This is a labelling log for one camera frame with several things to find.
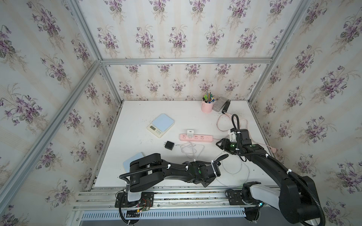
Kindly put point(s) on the pink power strip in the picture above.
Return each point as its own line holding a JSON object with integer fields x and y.
{"x": 196, "y": 138}

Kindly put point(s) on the black stapler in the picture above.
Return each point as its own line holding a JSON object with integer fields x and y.
{"x": 226, "y": 106}

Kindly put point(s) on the pens and markers bundle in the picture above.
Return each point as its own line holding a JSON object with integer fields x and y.
{"x": 208, "y": 98}

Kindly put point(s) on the pink metal pen bucket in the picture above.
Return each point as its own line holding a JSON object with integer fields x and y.
{"x": 207, "y": 107}

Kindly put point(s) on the white USB charger adapter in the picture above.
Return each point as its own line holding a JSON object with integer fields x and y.
{"x": 190, "y": 133}

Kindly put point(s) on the aluminium enclosure frame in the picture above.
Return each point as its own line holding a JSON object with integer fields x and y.
{"x": 23, "y": 169}

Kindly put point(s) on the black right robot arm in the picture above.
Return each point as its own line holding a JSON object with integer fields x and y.
{"x": 296, "y": 197}

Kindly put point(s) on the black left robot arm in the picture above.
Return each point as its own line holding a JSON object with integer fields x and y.
{"x": 150, "y": 170}

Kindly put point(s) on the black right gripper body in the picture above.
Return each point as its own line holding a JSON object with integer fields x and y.
{"x": 232, "y": 147}

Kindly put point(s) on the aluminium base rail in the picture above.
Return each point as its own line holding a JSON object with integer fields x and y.
{"x": 166, "y": 203}

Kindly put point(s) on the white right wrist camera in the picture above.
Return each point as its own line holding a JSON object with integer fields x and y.
{"x": 233, "y": 136}

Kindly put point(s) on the black USB charger adapter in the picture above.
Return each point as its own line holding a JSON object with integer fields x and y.
{"x": 169, "y": 145}

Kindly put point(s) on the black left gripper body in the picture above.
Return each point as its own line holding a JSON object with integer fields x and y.
{"x": 207, "y": 182}

